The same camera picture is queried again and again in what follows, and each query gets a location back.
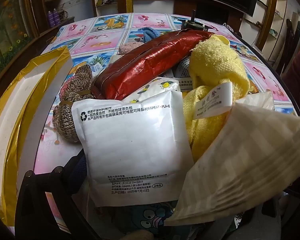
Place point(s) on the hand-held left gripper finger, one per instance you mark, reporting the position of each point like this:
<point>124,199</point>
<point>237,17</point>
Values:
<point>78,166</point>

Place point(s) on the brown knitted gloves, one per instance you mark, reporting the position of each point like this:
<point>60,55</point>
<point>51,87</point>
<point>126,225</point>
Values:
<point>65,120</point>

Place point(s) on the large white plastic packet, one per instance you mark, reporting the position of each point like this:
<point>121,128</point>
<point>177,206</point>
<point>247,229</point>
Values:
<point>130,142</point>

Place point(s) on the white foam box gold tape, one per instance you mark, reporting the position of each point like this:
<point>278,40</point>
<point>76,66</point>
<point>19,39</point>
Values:
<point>5,130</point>

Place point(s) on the dark blue cartoon cloth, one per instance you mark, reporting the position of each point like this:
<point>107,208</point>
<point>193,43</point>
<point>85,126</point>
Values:
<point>150,217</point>

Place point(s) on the white lemon print packet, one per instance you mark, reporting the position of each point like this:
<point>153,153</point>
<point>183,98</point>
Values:
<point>160,87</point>

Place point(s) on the red foil packet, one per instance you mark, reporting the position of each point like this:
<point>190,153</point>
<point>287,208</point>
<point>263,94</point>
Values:
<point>145,62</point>

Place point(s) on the cream striped pouch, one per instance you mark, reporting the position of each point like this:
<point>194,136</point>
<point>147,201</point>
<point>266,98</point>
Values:
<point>240,160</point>

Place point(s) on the yellow towel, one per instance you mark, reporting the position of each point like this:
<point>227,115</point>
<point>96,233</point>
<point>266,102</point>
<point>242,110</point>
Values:
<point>215,62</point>

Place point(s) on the small blue white sachet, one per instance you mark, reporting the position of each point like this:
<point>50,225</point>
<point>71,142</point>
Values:
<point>96,70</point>

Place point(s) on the printed tablecloth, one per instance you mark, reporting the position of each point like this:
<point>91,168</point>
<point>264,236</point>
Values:
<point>95,45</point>

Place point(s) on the pink plush toy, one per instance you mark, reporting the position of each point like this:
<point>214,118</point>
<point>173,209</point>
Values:
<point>127,48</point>

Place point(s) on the white printed sachet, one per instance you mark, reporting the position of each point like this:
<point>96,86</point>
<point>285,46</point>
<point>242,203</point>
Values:
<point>183,70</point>

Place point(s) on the small blue towel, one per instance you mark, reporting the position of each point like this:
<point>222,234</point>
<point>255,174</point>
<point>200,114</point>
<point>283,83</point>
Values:
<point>150,33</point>

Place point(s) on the purple bottle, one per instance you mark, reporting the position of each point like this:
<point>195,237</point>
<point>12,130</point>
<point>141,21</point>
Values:
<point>50,17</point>
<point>56,17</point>

